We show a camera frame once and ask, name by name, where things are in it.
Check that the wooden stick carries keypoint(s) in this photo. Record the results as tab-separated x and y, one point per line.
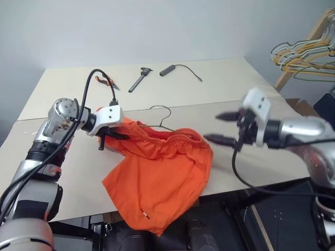
260	230

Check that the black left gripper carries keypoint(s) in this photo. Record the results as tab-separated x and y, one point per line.
102	138

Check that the dark rounded shape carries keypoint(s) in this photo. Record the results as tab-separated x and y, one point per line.
136	240
200	235

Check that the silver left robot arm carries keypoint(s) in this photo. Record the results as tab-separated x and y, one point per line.
34	162

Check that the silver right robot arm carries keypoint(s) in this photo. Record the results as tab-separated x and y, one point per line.
301	130

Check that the black box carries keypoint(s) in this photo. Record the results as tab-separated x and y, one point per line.
325	104

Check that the hangers on wooden rack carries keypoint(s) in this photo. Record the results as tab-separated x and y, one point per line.
318	26

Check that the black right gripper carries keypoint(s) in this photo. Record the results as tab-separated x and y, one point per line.
247	130

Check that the brown cardboard box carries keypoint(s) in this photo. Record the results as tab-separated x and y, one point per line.
301	107

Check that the orange shorts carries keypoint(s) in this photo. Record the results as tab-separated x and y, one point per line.
162	177

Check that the grey black caliper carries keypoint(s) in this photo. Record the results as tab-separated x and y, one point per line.
138	79

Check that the black table frame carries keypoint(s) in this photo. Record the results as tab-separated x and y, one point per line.
95	232

